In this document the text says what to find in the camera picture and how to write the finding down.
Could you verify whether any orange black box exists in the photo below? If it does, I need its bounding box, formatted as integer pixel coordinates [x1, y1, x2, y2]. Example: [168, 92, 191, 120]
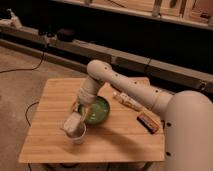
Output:
[137, 113, 159, 134]

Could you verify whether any black floor cable left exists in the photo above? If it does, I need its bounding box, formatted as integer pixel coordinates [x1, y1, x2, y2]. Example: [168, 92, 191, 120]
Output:
[0, 46, 46, 127]

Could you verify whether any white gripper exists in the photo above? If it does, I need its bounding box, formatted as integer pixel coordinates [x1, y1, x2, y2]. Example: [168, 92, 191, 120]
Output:
[71, 78, 101, 123]

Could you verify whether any dark round object on ledge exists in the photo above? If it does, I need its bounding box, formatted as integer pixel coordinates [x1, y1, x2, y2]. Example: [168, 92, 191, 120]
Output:
[57, 28, 75, 42]

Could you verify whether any white sponge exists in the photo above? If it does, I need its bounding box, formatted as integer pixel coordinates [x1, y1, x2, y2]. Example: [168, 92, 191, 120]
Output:
[62, 112, 81, 135]

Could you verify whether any wooden table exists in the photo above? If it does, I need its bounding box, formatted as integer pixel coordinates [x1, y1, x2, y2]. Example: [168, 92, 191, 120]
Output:
[19, 78, 165, 163]

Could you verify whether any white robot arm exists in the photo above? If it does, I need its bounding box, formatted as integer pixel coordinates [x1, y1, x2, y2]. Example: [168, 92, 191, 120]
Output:
[77, 60, 213, 171]

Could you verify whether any white spray bottle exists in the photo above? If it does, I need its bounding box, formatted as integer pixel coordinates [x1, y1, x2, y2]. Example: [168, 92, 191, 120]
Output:
[9, 9, 22, 29]

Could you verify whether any green plate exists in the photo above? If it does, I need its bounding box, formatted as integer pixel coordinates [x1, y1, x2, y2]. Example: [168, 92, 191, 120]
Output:
[85, 96, 110, 125]

